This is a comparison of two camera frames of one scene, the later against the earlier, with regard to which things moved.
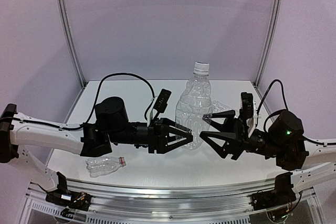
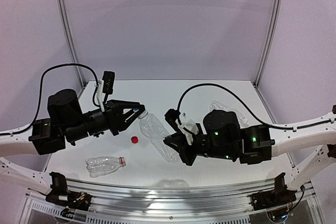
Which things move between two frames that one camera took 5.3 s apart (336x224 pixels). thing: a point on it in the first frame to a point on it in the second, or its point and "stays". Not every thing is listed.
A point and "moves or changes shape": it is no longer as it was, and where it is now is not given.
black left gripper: [155, 136] to [113, 117]
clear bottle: [195, 101] moves or changes shape
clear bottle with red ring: [99, 166] stays
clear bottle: [216, 107] stays
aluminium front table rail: [168, 203] stays
